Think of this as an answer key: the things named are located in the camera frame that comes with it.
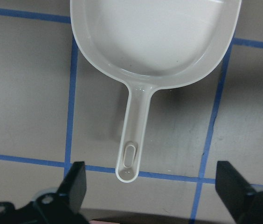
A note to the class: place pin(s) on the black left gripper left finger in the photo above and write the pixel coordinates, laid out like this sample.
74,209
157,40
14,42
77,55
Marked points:
73,188

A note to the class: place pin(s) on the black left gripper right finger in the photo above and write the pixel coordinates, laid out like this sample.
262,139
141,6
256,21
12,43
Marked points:
237,195

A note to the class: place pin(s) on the beige plastic dustpan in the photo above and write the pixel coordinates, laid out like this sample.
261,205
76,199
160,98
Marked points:
151,45

